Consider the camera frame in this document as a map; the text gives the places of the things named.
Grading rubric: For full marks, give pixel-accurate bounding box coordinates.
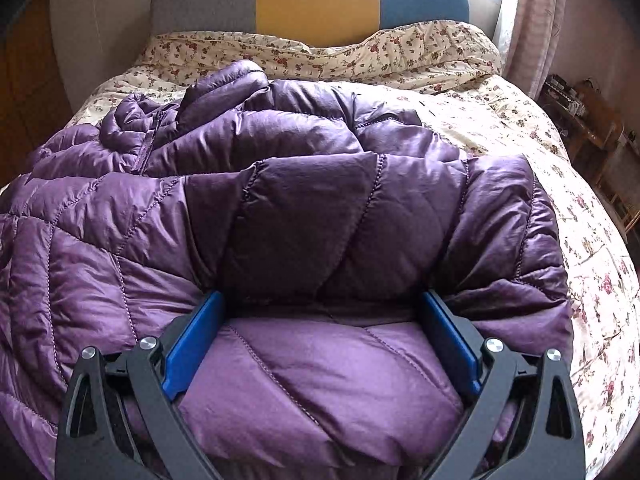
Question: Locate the purple quilted down jacket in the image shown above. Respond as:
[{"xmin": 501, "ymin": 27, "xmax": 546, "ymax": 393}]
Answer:
[{"xmin": 1, "ymin": 61, "xmax": 573, "ymax": 479}]

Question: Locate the cluttered wooden side shelf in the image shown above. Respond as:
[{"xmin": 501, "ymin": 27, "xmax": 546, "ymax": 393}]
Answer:
[{"xmin": 538, "ymin": 74, "xmax": 639, "ymax": 236}]

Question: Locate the wooden wardrobe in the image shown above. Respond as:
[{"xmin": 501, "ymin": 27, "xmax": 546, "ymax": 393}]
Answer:
[{"xmin": 0, "ymin": 0, "xmax": 72, "ymax": 184}]

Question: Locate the floral bed quilt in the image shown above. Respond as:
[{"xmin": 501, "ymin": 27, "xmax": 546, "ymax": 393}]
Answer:
[{"xmin": 73, "ymin": 20, "xmax": 639, "ymax": 479}]

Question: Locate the pink striped curtain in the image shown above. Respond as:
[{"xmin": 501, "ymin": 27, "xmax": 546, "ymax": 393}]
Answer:
[{"xmin": 495, "ymin": 0, "xmax": 566, "ymax": 99}]

